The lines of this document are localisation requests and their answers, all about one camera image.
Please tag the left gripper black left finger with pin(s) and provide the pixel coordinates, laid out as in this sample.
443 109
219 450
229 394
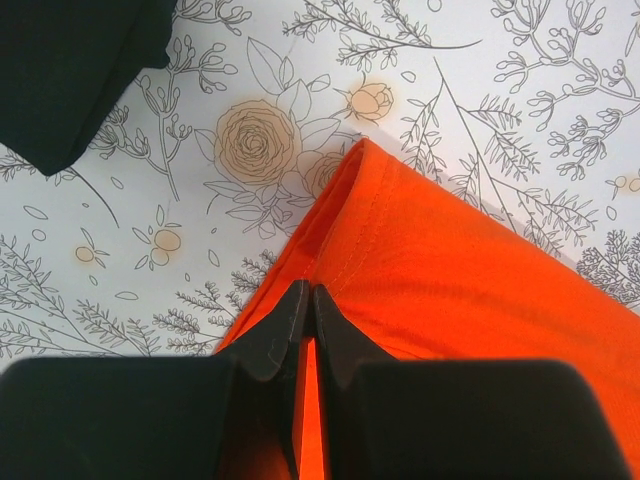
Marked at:
263 427

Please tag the floral patterned table mat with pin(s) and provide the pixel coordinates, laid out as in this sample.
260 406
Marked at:
154 241

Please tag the orange t-shirt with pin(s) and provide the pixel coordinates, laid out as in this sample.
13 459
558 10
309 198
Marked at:
428 277

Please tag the folded black t-shirt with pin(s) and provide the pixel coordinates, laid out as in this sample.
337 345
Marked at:
65 64

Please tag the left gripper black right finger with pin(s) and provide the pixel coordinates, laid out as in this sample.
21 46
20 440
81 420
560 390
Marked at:
343 348

